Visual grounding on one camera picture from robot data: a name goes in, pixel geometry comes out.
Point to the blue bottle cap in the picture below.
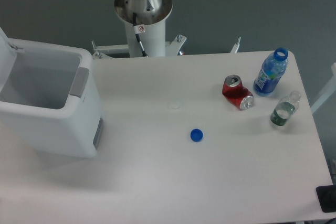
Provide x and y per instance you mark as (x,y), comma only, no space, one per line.
(196,135)

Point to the white trash can lid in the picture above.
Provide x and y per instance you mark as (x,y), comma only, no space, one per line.
(8,57)

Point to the blue plastic drink bottle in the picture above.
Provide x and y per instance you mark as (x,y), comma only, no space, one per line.
(272,69)

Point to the clear bottle with green label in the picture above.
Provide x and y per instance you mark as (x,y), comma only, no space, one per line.
(285,108)

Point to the crushed red soda can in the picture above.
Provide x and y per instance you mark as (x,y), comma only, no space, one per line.
(238,95)

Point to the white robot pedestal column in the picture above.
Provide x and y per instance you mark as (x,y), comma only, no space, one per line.
(152,39)

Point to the white trash can body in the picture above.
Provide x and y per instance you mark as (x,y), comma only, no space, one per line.
(51,101)

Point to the white metal base frame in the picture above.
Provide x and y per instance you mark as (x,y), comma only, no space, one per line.
(172,48)

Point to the white bottle cap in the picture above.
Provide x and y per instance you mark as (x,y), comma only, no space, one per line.
(174,105)

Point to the white post at right edge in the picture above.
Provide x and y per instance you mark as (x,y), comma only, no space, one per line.
(326,92)

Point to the black device at table edge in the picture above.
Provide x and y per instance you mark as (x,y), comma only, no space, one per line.
(326,197)

